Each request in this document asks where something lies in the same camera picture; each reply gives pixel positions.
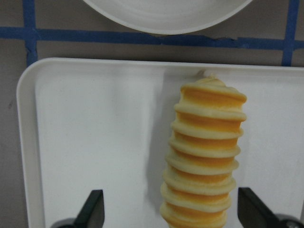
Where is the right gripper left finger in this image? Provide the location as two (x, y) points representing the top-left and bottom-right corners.
(73, 190), (105, 228)

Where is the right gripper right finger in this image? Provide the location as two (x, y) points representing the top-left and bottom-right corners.
(237, 187), (280, 228)

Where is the spiral bread roll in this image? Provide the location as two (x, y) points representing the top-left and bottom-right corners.
(160, 74), (247, 228)

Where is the cream round plate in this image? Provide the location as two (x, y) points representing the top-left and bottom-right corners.
(85, 0), (251, 35)

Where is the white rectangular tray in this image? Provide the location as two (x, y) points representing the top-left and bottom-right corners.
(17, 58), (304, 228)

